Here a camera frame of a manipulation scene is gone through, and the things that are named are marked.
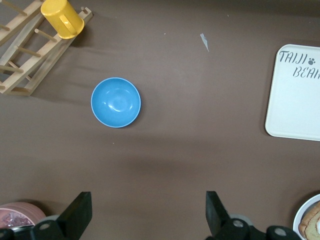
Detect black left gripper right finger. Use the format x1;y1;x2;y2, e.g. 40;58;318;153
205;191;302;240

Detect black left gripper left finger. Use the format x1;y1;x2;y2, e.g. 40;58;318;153
0;191;93;240

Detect white round plate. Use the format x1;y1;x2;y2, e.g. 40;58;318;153
292;193;320;240

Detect pink bowl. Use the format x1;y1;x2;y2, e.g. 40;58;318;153
0;201;47;230

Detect pink translucent granules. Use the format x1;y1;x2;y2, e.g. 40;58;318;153
1;211;28;227

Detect brown bread slice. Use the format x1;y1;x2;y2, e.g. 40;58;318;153
298;201;320;240

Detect blue bowl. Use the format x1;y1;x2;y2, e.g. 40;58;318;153
90;77;143;129

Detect cream bear print tray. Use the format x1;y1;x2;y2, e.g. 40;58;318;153
264;44;320;141

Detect wooden peg drying rack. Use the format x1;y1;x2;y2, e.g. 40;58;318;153
0;0;94;97

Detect yellow mug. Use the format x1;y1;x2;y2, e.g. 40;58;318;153
40;0;86;40

